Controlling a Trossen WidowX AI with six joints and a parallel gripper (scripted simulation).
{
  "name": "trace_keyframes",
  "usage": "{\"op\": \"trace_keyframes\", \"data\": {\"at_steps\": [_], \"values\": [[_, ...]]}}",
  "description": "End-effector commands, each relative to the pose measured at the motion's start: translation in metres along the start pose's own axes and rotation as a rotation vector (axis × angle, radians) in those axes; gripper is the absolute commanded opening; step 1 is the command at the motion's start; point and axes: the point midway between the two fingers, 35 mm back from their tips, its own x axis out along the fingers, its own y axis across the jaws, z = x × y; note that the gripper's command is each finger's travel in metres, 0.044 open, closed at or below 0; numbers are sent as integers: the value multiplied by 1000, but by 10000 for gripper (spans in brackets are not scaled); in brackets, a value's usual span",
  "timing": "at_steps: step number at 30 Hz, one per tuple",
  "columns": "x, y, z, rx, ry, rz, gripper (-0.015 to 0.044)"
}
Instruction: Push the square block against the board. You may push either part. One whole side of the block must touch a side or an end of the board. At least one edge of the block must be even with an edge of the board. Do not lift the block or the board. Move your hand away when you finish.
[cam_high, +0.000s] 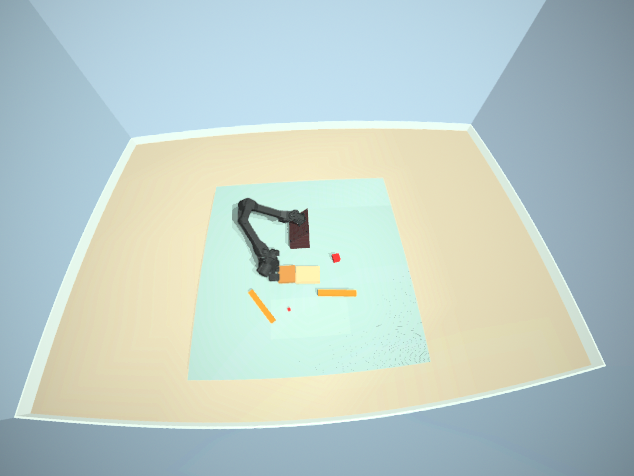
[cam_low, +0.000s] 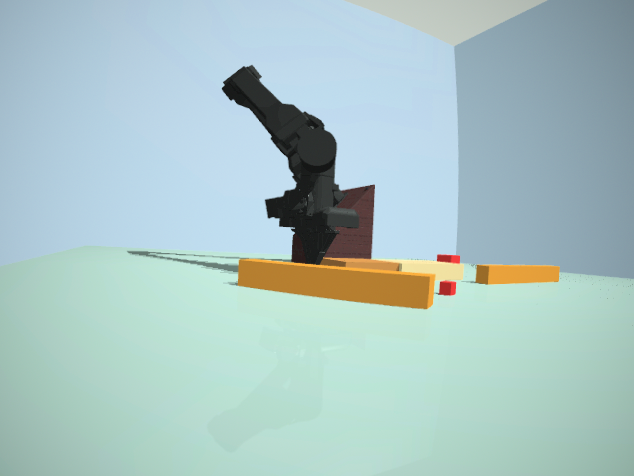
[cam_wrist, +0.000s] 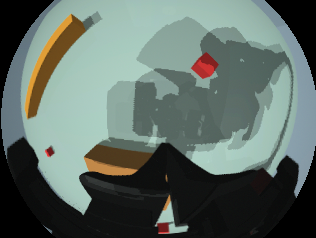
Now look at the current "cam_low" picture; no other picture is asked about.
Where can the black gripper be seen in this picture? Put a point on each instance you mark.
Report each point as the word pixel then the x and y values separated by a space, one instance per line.
pixel 318 232

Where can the red flat bar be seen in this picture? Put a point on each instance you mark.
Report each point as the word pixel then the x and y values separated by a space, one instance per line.
pixel 448 258

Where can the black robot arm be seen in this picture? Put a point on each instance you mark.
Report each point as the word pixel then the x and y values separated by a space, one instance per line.
pixel 302 138

